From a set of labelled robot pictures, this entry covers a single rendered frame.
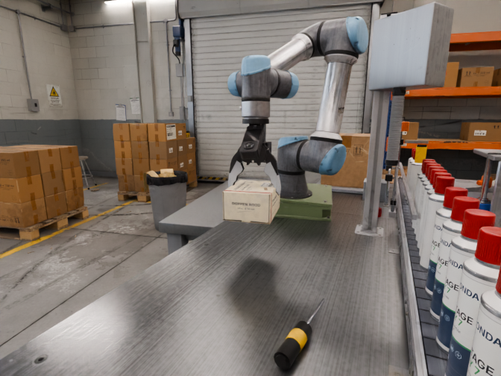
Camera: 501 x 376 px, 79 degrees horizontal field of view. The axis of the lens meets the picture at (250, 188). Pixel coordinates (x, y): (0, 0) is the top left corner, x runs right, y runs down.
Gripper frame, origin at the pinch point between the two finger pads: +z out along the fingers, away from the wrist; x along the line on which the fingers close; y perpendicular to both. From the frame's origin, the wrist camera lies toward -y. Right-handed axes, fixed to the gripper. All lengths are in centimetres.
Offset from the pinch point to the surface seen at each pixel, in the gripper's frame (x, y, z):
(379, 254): -34.6, 7.9, 17.3
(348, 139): -29, 87, -11
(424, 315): -36.1, -27.1, 12.8
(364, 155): -37, 86, -3
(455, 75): -178, 397, -82
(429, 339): -35, -33, 13
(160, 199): 149, 201, 60
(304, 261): -14.5, -1.4, 17.4
